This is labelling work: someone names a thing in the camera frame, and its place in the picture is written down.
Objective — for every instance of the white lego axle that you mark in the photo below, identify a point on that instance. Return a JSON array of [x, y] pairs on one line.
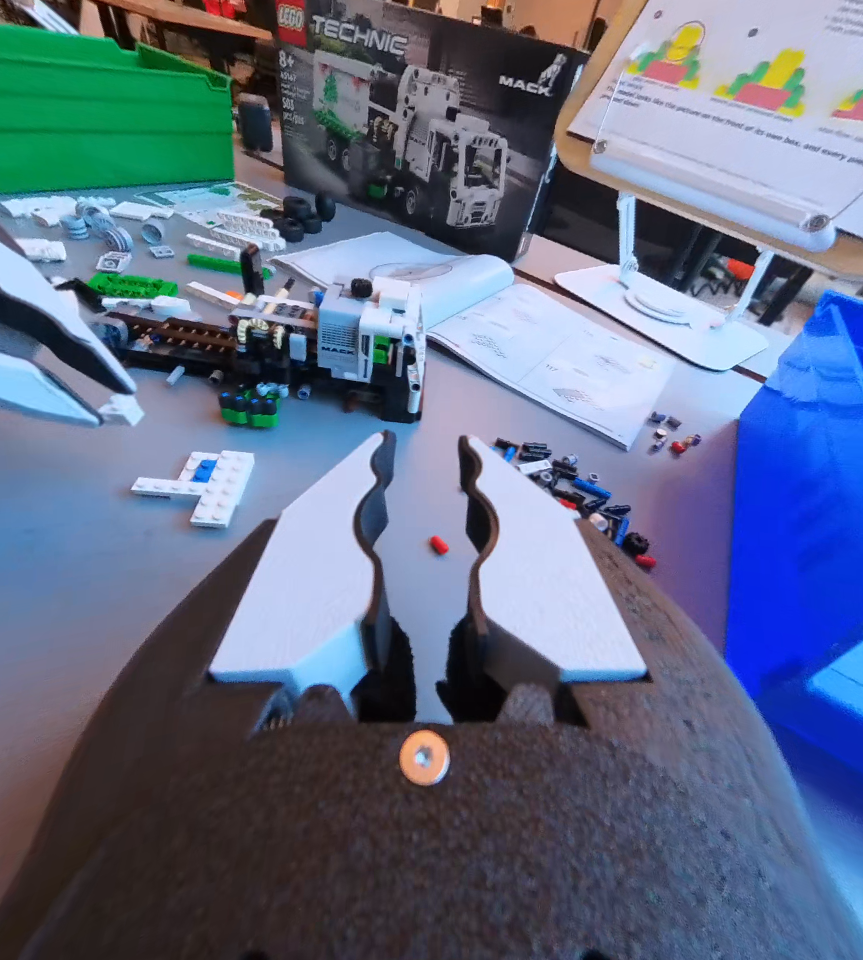
[[176, 375]]

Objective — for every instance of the partly built lego truck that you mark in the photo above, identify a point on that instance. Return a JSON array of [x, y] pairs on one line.
[[341, 330]]

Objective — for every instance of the green black lego subassembly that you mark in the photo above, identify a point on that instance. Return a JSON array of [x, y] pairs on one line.
[[251, 411]]

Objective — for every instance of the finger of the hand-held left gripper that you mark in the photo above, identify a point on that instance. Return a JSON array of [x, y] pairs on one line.
[[11, 382], [4, 262]]

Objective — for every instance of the white lego wheel rim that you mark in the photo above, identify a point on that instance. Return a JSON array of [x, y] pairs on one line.
[[95, 214], [75, 227], [153, 232], [119, 238]]

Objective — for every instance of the small square lego tile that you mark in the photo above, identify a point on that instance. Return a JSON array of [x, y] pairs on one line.
[[162, 251], [114, 261]]

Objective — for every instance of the pile of small lego connectors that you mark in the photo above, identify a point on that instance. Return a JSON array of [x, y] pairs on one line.
[[589, 487]]

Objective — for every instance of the blue storage bin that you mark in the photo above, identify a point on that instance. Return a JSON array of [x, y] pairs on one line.
[[814, 525]]

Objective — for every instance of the long white lego plate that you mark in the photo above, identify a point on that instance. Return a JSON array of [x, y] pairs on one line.
[[139, 210]]

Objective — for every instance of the white lego plate assembly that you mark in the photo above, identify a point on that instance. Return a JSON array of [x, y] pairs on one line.
[[214, 487]]

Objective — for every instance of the wooden table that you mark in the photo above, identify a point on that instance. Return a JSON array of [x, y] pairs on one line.
[[176, 19]]

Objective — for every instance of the green storage bin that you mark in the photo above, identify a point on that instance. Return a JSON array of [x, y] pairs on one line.
[[86, 112]]

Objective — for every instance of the single white lego beam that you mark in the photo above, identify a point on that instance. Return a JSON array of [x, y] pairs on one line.
[[212, 294]]

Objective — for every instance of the white curved lego panel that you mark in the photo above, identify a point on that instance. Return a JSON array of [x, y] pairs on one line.
[[41, 250]]

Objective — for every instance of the long green lego beam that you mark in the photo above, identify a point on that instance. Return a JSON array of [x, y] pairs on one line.
[[221, 265]]

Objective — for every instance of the red lego pin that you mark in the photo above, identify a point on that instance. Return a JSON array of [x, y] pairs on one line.
[[439, 545]]

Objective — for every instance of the small group of lego pins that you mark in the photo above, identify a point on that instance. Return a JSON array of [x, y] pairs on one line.
[[677, 447]]

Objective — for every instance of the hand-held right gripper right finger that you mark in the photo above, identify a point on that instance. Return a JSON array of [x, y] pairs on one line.
[[551, 600]]

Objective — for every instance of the green lego frame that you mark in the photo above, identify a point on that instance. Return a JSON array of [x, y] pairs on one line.
[[131, 285]]

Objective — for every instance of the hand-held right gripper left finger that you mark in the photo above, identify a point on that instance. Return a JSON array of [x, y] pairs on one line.
[[296, 600]]

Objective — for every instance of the lego set box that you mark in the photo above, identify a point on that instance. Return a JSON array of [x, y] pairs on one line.
[[431, 135]]

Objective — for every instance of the bunch of white lego beams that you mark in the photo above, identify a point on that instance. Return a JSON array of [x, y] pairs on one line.
[[251, 229]]

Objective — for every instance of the black cylindrical container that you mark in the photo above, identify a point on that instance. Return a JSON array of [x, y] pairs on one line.
[[255, 124]]

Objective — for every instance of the instruction booklet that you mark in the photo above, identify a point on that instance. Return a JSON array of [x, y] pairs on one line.
[[551, 352]]

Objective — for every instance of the laminated instruction sheet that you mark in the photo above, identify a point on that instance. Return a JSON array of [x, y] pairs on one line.
[[776, 112]]

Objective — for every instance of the sticker sheet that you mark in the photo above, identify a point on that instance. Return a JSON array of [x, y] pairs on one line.
[[206, 196]]

